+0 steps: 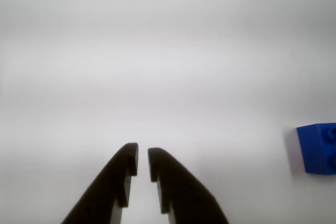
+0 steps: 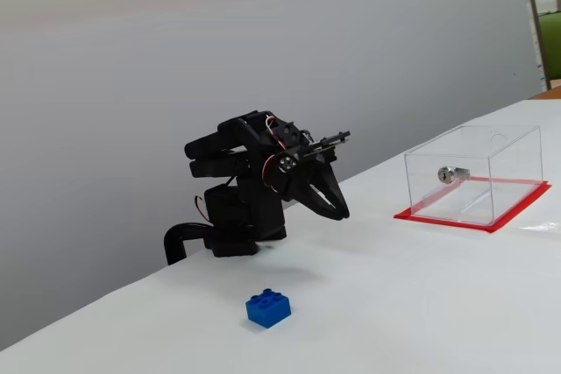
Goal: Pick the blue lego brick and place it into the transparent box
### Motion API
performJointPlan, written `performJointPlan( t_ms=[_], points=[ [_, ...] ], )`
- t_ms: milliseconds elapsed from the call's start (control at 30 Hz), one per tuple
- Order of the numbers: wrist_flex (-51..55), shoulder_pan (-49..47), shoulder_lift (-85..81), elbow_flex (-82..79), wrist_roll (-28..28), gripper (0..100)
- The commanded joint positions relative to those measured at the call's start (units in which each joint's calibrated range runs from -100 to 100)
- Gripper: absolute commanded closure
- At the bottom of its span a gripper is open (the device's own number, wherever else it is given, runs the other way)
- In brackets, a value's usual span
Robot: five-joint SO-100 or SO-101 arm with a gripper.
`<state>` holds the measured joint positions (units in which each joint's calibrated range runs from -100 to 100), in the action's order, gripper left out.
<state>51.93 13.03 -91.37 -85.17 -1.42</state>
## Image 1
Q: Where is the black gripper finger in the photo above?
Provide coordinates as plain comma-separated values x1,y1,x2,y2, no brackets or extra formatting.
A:
60,142,139,224
147,147,229,224

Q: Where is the blue lego brick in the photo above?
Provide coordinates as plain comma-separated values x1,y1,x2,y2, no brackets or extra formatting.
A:
296,122,336,175

